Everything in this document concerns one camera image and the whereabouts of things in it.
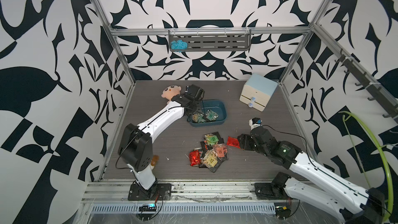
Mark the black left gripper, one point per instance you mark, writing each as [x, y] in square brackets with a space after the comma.
[196, 106]

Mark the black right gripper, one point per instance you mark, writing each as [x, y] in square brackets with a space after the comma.
[243, 139]

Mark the small red tea bag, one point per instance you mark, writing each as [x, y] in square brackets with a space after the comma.
[233, 142]

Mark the green label tea bag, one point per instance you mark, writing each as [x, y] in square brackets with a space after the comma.
[211, 139]

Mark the beige label tea bag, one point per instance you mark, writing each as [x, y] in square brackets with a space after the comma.
[210, 159]

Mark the red foil tea bag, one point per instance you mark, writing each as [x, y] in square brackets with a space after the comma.
[195, 157]

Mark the pink label tea bag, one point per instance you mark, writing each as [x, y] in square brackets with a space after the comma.
[220, 150]

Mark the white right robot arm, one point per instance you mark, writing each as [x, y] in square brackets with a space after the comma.
[347, 202]

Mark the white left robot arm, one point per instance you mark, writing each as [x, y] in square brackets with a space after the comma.
[136, 146]

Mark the teal plastic storage box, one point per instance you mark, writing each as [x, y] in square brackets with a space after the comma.
[215, 105]

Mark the plush baby doll toy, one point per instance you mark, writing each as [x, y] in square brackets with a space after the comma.
[170, 92]

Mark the cream blue mini drawer cabinet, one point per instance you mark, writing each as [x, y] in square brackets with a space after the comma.
[259, 87]

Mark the blue scrunchy sponge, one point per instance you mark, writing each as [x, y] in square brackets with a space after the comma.
[178, 45]

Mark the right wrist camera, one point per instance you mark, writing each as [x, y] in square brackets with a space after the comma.
[254, 123]

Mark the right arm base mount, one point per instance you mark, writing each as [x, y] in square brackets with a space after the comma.
[270, 191]

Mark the grey wall shelf rack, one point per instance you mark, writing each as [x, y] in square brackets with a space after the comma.
[207, 41]

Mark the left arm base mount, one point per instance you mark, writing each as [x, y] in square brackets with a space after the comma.
[138, 193]

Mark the dark hook rail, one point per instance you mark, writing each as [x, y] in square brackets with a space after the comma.
[366, 81]

